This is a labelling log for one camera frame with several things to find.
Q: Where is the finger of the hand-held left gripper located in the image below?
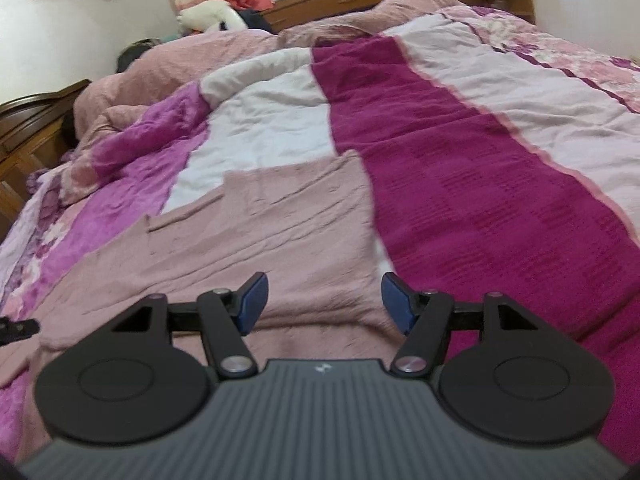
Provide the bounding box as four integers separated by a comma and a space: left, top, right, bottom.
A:
0, 316, 41, 346

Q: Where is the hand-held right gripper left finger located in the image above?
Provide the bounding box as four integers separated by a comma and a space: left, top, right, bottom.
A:
111, 272, 270, 379

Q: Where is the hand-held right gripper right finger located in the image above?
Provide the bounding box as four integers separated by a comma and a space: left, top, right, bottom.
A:
381, 272, 539, 379

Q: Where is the pale pink knit sweater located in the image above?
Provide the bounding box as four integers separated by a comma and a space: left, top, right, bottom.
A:
0, 150, 408, 396

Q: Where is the magenta white floral quilt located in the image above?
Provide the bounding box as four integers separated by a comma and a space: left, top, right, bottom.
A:
0, 5, 640, 466

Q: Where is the dark wooden headboard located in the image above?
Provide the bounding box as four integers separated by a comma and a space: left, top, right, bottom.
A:
0, 79, 93, 241

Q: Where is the dusty pink textured blanket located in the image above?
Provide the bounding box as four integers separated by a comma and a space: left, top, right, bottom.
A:
60, 0, 453, 161

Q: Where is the dark cloth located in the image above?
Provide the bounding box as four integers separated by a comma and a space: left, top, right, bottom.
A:
236, 7, 275, 32

